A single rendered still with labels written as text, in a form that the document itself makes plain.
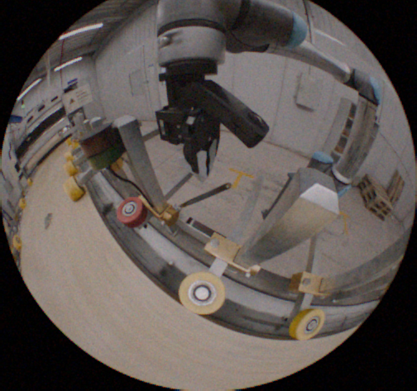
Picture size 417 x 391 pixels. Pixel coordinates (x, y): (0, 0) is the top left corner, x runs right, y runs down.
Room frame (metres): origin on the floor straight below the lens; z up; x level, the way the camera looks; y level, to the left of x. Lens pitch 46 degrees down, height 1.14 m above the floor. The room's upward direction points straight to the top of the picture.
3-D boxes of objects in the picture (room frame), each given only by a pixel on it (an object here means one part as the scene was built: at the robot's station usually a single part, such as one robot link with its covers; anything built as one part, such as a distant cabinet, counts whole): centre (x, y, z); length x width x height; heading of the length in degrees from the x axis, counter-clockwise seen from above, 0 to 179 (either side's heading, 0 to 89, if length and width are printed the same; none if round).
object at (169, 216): (0.18, 0.16, 0.85); 0.13 x 0.06 x 0.05; 58
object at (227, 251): (0.05, -0.06, 0.83); 0.13 x 0.06 x 0.05; 58
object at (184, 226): (0.18, 0.10, 0.75); 0.26 x 0.01 x 0.10; 58
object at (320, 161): (0.51, -0.76, 0.79); 0.17 x 0.15 x 0.18; 10
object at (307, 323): (-0.16, -0.20, 0.85); 0.08 x 0.08 x 0.11
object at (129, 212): (0.14, 0.20, 0.85); 0.08 x 0.08 x 0.11
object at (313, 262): (0.01, -0.31, 0.83); 0.43 x 0.03 x 0.04; 148
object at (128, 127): (0.17, 0.13, 0.87); 0.03 x 0.03 x 0.48; 58
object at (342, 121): (1.41, -2.72, 0.78); 0.90 x 0.45 x 1.55; 61
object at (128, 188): (0.30, 0.35, 0.87); 0.03 x 0.03 x 0.48; 58
